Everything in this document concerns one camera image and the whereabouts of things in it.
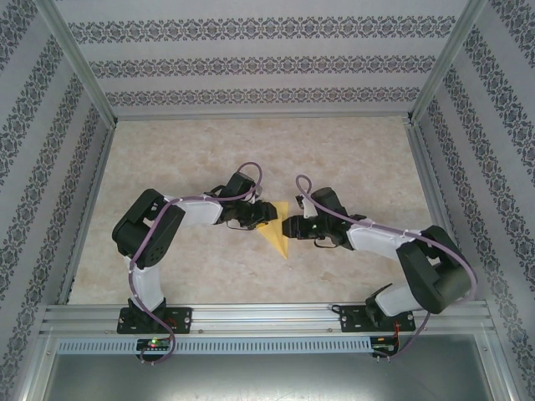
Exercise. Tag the yellow square paper sheet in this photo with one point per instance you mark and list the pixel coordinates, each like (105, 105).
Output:
(276, 238)

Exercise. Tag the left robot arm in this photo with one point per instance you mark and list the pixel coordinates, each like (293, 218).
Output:
(146, 284)

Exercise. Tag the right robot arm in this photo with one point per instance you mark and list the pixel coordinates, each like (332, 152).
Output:
(368, 241)

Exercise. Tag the grey metal sheet panel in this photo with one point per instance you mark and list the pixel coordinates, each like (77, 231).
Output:
(267, 380)

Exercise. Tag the small circuit board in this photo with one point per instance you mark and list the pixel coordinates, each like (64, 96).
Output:
(384, 348)

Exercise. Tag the circuit board with green light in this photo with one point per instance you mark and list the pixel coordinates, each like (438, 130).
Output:
(154, 344)

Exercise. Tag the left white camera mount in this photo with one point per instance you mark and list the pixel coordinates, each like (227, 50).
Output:
(251, 199)

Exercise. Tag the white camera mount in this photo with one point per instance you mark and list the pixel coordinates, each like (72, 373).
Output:
(251, 199)
(309, 209)

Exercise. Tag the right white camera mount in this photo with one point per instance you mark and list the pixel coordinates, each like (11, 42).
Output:
(309, 209)

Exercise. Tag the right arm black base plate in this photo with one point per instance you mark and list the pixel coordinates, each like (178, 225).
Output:
(351, 319)

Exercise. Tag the aluminium mounting rail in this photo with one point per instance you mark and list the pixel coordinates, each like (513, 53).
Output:
(267, 319)

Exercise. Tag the aluminium table side rail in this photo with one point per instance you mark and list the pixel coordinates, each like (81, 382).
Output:
(434, 209)
(89, 209)

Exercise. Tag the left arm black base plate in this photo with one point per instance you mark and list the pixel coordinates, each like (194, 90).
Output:
(181, 319)

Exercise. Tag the aluminium frame post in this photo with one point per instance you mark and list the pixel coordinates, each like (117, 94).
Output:
(37, 367)
(83, 62)
(443, 62)
(503, 367)

